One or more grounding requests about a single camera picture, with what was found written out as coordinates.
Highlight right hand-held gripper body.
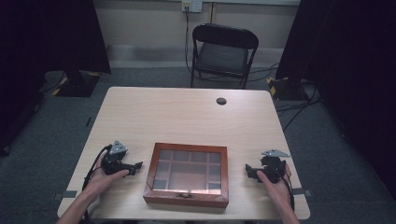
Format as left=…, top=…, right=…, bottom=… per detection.
left=261, top=148, right=291, bottom=184

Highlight black tape strip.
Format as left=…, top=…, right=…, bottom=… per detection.
left=51, top=189, right=78, bottom=201
left=291, top=188, right=313, bottom=198

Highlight person's right hand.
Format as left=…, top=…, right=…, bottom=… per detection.
left=256, top=164, right=295, bottom=208

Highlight black wall cable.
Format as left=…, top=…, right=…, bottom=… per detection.
left=184, top=8, right=200, bottom=78

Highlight black floor cables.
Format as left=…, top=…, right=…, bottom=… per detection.
left=248, top=63, right=323, bottom=133

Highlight person's left hand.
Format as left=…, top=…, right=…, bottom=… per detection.
left=83, top=157, right=130, bottom=200

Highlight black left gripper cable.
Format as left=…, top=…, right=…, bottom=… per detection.
left=81, top=145, right=112, bottom=192

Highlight white wall socket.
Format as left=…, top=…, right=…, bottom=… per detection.
left=181, top=0, right=204, bottom=14

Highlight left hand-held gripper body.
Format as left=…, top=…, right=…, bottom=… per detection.
left=101, top=140, right=134, bottom=175

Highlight dark curtain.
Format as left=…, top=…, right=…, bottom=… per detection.
left=275, top=0, right=396, bottom=200

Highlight wooden box with glass lid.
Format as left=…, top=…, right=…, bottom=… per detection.
left=143, top=142, right=230, bottom=209

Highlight black stand base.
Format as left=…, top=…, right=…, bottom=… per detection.
left=266, top=76, right=314, bottom=102
left=51, top=70, right=103, bottom=98

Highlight black folding chair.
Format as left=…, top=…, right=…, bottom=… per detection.
left=190, top=22, right=260, bottom=91

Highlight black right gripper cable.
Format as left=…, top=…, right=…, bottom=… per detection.
left=275, top=164, right=296, bottom=213

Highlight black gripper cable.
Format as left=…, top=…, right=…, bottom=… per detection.
left=275, top=164, right=296, bottom=213
left=81, top=145, right=112, bottom=192

